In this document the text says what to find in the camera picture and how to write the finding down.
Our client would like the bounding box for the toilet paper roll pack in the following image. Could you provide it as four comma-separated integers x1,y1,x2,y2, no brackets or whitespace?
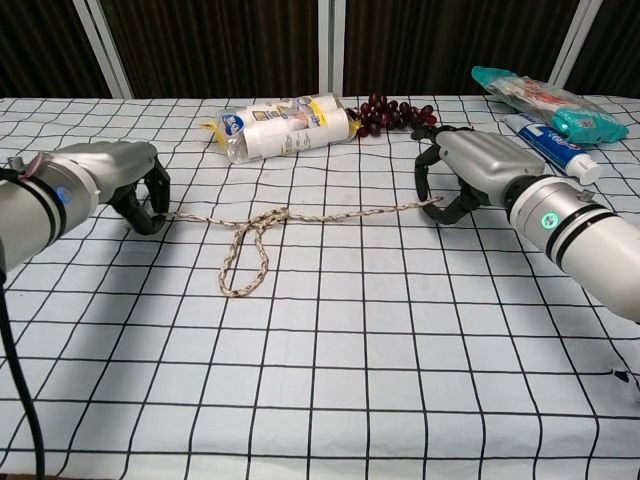
200,93,362,166

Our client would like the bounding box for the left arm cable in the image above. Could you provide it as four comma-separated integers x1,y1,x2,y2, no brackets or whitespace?
0,272,47,480

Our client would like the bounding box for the blue white toothpaste tube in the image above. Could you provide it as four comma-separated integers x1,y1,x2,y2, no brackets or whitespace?
501,112,603,187

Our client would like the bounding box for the white partition post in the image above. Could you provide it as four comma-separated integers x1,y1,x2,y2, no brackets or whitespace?
72,0,135,99
317,0,347,98
547,0,609,89

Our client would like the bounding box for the dark red grape bunch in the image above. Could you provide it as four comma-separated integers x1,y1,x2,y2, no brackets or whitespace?
347,92,439,139

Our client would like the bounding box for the dark ribbed partition panel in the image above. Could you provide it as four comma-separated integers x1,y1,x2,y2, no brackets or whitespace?
342,0,582,97
563,0,640,97
98,0,321,100
0,0,112,100

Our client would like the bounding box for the white black checked tablecloth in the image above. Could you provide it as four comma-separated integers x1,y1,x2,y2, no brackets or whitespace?
0,94,640,480

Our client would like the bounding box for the teal snack packet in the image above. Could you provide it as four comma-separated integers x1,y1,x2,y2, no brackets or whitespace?
470,65,631,147

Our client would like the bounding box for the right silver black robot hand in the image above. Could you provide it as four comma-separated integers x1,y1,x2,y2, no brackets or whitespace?
410,125,546,227

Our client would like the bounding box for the beige braided rope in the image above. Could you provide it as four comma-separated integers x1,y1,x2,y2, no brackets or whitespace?
159,196,444,299

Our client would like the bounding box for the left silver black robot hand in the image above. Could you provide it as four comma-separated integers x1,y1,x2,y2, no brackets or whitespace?
49,141,172,237

